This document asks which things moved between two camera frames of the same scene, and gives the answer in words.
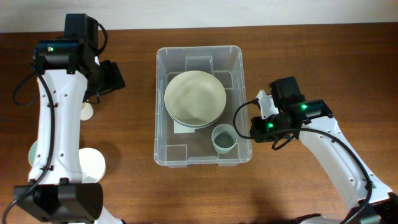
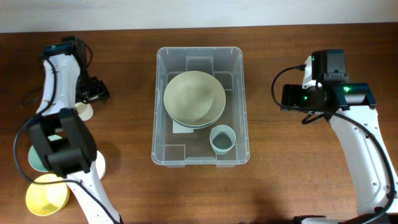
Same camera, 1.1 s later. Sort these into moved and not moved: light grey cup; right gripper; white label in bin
Moved: right gripper
Not moved: white label in bin; light grey cup
